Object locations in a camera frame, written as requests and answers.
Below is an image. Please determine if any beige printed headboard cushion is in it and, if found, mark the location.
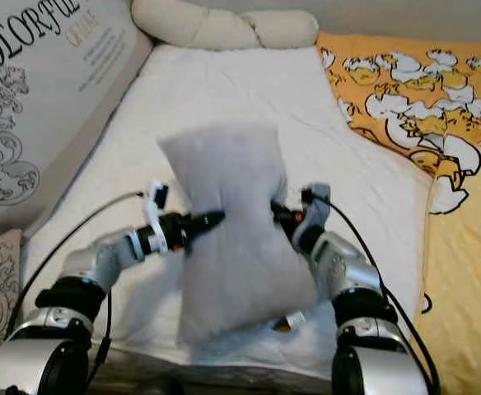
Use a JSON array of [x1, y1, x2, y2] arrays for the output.
[[0, 0, 154, 230]]

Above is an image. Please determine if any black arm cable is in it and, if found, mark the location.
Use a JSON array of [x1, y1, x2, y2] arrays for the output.
[[321, 196, 441, 389], [13, 190, 152, 365]]

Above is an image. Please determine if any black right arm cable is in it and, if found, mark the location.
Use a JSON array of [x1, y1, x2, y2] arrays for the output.
[[321, 196, 441, 389]]

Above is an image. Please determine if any white quilted mattress pad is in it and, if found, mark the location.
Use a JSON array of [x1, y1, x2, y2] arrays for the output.
[[18, 45, 436, 384]]

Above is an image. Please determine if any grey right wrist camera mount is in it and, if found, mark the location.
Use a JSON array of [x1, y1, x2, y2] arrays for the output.
[[301, 183, 333, 241]]

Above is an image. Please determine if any yellow cartoon egg blanket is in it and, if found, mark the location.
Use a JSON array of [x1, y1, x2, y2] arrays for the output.
[[315, 31, 481, 395]]

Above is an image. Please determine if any grey plush pillow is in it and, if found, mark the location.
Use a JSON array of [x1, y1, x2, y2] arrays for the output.
[[158, 123, 320, 346]]

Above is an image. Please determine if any cream bolster pillow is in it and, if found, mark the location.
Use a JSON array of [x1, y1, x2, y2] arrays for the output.
[[130, 0, 320, 51]]

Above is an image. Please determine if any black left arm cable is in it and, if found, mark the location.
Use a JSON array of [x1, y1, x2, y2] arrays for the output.
[[13, 190, 152, 365]]

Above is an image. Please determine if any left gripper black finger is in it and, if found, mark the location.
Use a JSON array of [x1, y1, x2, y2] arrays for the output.
[[186, 209, 227, 241]]

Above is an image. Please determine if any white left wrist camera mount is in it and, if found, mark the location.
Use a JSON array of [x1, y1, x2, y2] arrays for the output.
[[145, 180, 170, 253]]

